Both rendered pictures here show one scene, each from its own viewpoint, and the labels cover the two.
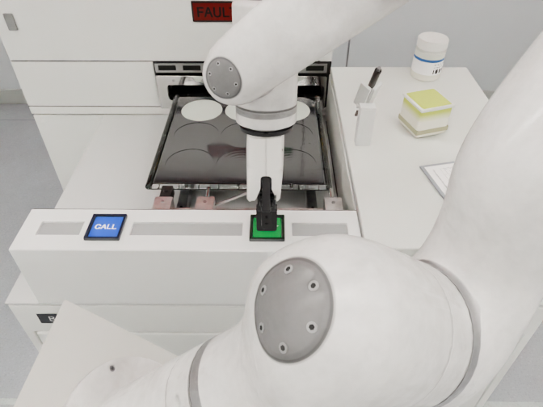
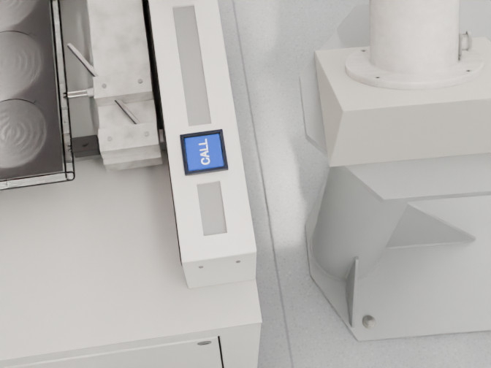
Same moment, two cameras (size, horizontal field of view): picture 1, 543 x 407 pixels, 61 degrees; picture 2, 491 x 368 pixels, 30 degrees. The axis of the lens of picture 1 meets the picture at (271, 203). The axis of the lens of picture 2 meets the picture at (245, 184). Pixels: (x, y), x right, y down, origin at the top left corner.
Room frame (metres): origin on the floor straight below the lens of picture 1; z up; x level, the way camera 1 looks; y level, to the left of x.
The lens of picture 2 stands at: (0.54, 0.71, 2.05)
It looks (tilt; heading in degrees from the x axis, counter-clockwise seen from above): 70 degrees down; 261
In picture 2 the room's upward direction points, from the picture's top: straight up
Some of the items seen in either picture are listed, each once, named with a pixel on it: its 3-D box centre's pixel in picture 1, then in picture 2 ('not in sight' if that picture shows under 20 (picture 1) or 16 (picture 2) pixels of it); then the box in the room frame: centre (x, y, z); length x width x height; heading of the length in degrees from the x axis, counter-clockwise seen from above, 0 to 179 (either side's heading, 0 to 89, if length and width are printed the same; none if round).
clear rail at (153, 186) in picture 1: (238, 186); (60, 57); (0.70, 0.07, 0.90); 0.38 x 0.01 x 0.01; 90
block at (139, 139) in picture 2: (161, 216); (129, 140); (0.62, 0.21, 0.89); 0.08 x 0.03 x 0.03; 0
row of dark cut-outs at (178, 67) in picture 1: (241, 67); not in sight; (1.10, 0.08, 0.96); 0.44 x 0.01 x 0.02; 90
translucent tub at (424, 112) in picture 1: (424, 113); not in sight; (0.81, -0.31, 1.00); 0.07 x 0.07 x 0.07; 18
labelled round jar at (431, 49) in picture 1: (428, 56); not in sight; (1.04, -0.38, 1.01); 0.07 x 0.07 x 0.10
